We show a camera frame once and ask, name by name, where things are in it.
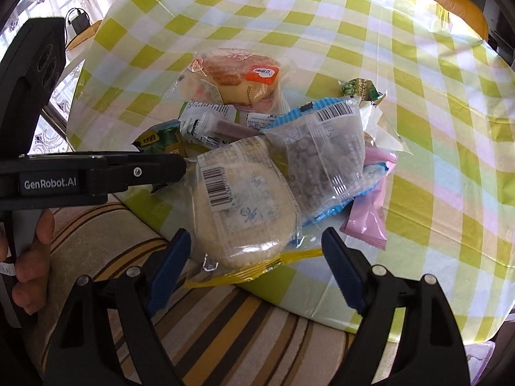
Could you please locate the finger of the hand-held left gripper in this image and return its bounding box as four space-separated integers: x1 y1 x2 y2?
107 153 188 196

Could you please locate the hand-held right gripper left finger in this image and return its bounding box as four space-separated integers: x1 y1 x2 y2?
42 228 192 386

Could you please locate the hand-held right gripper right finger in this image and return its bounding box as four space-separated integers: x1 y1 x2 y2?
321 227 471 386

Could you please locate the pink chocolate snack packet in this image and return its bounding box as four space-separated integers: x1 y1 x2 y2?
340 147 399 248

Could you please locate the round rice cake packet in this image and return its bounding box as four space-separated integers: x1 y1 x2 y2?
177 134 324 288

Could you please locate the purple bar clear packet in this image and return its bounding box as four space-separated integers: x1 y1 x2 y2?
213 117 262 139

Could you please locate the green patterned candy packet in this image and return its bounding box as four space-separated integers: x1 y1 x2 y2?
338 77 387 103

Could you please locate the person's left hand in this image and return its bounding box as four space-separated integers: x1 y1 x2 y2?
0 210 55 315

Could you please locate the olive yellow snack packet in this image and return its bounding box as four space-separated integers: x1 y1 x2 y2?
133 120 190 157

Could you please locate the white packet black print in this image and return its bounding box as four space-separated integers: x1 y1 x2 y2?
178 100 238 149

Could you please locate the striped beige blanket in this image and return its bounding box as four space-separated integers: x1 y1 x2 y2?
24 199 403 386

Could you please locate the dark grain clear packet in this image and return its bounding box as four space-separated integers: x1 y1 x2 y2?
263 98 397 226

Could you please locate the bread bun clear packet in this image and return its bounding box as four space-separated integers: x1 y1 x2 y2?
177 46 292 113

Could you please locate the green checked tablecloth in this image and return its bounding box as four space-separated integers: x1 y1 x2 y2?
66 0 515 344

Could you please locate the orange leather armchair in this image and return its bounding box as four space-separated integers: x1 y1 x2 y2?
398 0 489 41

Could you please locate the dark cluttered shelf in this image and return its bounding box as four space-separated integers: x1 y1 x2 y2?
483 0 515 65

